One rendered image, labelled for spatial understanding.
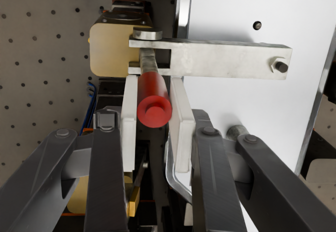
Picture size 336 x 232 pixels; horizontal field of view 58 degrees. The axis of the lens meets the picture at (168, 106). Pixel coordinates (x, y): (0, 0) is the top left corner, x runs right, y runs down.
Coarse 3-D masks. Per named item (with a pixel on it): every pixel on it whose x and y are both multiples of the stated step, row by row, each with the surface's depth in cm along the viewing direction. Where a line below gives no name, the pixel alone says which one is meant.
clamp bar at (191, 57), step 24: (168, 48) 31; (192, 48) 31; (216, 48) 31; (240, 48) 32; (264, 48) 32; (288, 48) 32; (168, 72) 32; (192, 72) 32; (216, 72) 32; (240, 72) 33; (264, 72) 33
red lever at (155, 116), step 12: (144, 48) 31; (144, 60) 27; (144, 72) 24; (156, 72) 23; (144, 84) 20; (156, 84) 20; (144, 96) 19; (156, 96) 18; (168, 96) 20; (144, 108) 19; (156, 108) 18; (168, 108) 19; (144, 120) 19; (156, 120) 18; (168, 120) 19
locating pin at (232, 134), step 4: (232, 128) 43; (236, 128) 43; (240, 128) 43; (244, 128) 43; (228, 132) 43; (232, 132) 42; (236, 132) 42; (240, 132) 42; (244, 132) 41; (248, 132) 42; (228, 136) 43; (232, 136) 42; (236, 136) 41
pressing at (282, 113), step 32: (192, 0) 36; (224, 0) 37; (256, 0) 37; (288, 0) 37; (320, 0) 38; (192, 32) 38; (224, 32) 38; (256, 32) 39; (288, 32) 39; (320, 32) 39; (320, 64) 41; (192, 96) 41; (224, 96) 42; (256, 96) 42; (288, 96) 43; (320, 96) 43; (224, 128) 44; (256, 128) 44; (288, 128) 45; (288, 160) 47
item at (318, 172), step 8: (312, 136) 56; (320, 136) 56; (312, 144) 53; (320, 144) 53; (328, 144) 53; (312, 152) 50; (320, 152) 51; (328, 152) 51; (304, 160) 50; (312, 160) 49; (320, 160) 49; (328, 160) 49; (304, 168) 50; (312, 168) 49; (320, 168) 50; (328, 168) 50; (304, 176) 50; (312, 176) 50; (320, 176) 50; (328, 176) 50
